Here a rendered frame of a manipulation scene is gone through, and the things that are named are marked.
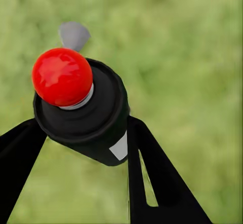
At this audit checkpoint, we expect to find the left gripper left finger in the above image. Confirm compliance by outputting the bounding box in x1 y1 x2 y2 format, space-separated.
0 118 47 224

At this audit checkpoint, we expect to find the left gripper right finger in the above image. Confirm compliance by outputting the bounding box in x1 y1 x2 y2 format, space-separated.
127 116 212 224

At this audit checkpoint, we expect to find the pesticide atomizer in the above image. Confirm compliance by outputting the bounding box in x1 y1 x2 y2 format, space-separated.
32 21 131 166

